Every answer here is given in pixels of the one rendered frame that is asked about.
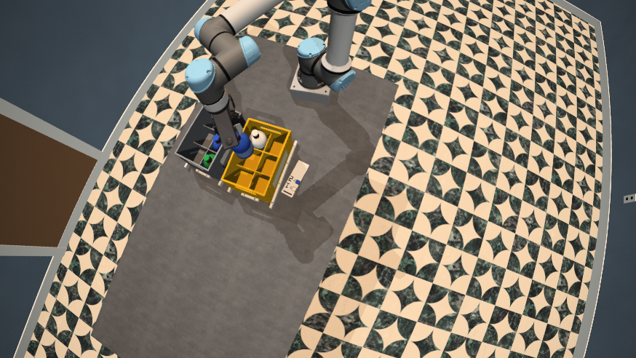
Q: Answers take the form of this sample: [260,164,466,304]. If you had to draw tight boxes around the blue bottle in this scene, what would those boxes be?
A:
[232,131,254,159]
[212,135,222,152]

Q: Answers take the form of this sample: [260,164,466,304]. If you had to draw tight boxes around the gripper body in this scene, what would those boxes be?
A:
[207,94,239,125]

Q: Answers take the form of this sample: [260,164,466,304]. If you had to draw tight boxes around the green bottle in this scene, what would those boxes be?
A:
[204,154,215,169]

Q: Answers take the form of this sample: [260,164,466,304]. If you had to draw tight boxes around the cream paper strip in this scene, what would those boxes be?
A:
[282,160,309,197]

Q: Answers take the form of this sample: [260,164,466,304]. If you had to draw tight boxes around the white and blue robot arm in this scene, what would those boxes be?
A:
[185,0,372,150]

